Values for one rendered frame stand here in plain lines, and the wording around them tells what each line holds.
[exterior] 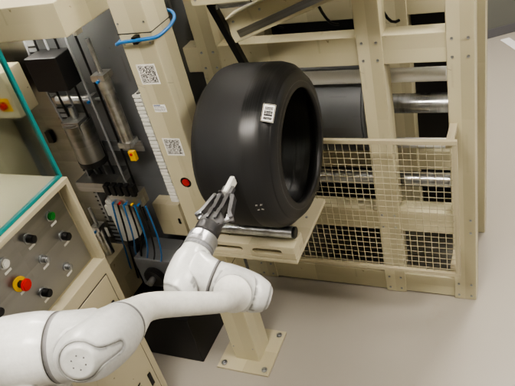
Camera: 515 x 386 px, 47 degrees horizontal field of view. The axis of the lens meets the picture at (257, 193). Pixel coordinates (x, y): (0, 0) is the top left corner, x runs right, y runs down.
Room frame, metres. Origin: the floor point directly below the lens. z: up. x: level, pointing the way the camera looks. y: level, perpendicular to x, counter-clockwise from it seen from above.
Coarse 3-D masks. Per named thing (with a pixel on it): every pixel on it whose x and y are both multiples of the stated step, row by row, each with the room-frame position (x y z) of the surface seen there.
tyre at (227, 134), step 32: (256, 64) 1.86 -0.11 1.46; (288, 64) 1.86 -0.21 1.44; (224, 96) 1.73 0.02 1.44; (256, 96) 1.68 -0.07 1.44; (288, 96) 1.73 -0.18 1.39; (192, 128) 1.74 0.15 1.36; (224, 128) 1.65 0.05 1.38; (256, 128) 1.60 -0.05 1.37; (288, 128) 2.06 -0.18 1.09; (320, 128) 1.92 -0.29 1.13; (192, 160) 1.69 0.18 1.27; (224, 160) 1.60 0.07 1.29; (256, 160) 1.55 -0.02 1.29; (288, 160) 2.00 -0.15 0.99; (320, 160) 1.87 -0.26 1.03; (256, 192) 1.54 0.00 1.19; (288, 192) 1.59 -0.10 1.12; (256, 224) 1.62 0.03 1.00; (288, 224) 1.63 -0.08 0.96
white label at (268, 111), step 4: (264, 104) 1.65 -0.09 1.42; (268, 104) 1.65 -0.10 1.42; (272, 104) 1.64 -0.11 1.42; (264, 108) 1.64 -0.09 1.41; (268, 108) 1.64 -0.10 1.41; (272, 108) 1.63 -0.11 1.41; (264, 112) 1.63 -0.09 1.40; (268, 112) 1.63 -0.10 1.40; (272, 112) 1.63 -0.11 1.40; (264, 116) 1.62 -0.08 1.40; (268, 116) 1.62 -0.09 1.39; (272, 116) 1.61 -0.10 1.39; (264, 120) 1.61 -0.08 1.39; (268, 120) 1.61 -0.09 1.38; (272, 120) 1.60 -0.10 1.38
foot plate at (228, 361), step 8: (272, 336) 2.01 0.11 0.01; (280, 336) 2.00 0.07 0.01; (272, 344) 1.97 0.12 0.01; (280, 344) 1.95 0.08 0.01; (224, 352) 1.99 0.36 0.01; (232, 352) 1.98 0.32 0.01; (264, 352) 1.93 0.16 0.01; (272, 352) 1.91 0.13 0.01; (224, 360) 1.94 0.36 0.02; (232, 360) 1.93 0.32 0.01; (240, 360) 1.92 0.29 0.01; (248, 360) 1.91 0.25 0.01; (264, 360) 1.88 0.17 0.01; (272, 360) 1.87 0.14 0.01; (224, 368) 1.90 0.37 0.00; (232, 368) 1.88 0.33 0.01; (240, 368) 1.87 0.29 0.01; (248, 368) 1.86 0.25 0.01; (256, 368) 1.85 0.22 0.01; (264, 368) 1.82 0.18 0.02; (264, 376) 1.80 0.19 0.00
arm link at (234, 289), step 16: (224, 272) 1.19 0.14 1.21; (240, 272) 1.18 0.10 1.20; (224, 288) 1.12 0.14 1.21; (240, 288) 1.12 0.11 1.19; (256, 288) 1.15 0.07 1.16; (272, 288) 1.17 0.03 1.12; (128, 304) 0.87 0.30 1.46; (144, 304) 0.91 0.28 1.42; (160, 304) 0.96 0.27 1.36; (176, 304) 0.98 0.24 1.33; (192, 304) 1.00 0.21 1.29; (208, 304) 1.02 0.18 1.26; (224, 304) 1.04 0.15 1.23; (240, 304) 1.10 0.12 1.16; (256, 304) 1.12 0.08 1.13; (144, 320) 0.85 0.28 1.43
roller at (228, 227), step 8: (232, 224) 1.76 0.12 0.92; (224, 232) 1.77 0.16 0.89; (232, 232) 1.75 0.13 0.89; (240, 232) 1.74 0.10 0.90; (248, 232) 1.72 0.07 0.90; (256, 232) 1.70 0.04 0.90; (264, 232) 1.69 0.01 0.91; (272, 232) 1.67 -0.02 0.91; (280, 232) 1.66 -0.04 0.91; (288, 232) 1.64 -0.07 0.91; (296, 232) 1.65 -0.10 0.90
